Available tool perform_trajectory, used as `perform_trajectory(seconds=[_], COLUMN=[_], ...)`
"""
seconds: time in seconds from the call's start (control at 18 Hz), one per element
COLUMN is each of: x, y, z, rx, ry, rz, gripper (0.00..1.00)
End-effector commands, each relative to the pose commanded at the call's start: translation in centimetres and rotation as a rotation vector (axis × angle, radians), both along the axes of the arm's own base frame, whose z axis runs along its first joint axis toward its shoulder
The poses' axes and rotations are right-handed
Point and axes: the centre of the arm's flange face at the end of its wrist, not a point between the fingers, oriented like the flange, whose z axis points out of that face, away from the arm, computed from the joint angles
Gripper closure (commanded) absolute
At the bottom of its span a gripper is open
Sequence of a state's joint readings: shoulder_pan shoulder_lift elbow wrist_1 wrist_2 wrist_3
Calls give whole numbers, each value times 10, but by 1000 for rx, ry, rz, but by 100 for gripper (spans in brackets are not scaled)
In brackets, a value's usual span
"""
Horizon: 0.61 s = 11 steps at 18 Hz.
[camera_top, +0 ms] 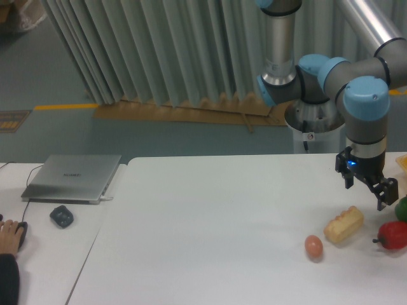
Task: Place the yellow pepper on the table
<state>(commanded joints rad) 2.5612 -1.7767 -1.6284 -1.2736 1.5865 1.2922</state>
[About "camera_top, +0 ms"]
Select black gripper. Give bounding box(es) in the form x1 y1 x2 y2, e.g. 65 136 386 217
335 144 399 211

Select black sleeved forearm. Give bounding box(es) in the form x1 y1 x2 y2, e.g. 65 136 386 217
0 254 20 305

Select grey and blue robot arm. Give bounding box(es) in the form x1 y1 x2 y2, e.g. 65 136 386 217
257 1 406 210

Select green bell pepper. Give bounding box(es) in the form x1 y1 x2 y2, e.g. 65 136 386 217
394 196 407 222

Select red bell pepper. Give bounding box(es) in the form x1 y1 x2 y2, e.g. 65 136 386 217
372 221 406 250

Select person's hand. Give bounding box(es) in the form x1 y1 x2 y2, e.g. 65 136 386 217
0 219 24 257

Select yellow basket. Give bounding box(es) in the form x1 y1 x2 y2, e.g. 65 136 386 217
396 154 407 174

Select bread loaf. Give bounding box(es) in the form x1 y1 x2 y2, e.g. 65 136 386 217
324 206 364 244

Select brown egg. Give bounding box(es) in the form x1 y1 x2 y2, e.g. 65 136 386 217
305 235 323 257

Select brown cardboard sheet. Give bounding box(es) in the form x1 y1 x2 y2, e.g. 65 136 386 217
93 92 291 132

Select grey curtain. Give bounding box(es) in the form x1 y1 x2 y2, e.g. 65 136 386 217
41 0 373 109

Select silver laptop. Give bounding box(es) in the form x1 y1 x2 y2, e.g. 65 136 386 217
21 154 121 204

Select black controller gadget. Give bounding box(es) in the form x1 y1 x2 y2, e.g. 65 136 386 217
50 205 74 229

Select black computer mouse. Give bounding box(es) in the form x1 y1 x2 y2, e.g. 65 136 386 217
16 222 28 250

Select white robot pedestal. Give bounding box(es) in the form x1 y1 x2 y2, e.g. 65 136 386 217
284 99 345 154

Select white laptop cable plug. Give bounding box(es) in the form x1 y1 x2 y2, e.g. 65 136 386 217
100 196 114 201

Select black mouse cable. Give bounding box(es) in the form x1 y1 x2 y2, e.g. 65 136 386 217
0 155 52 223

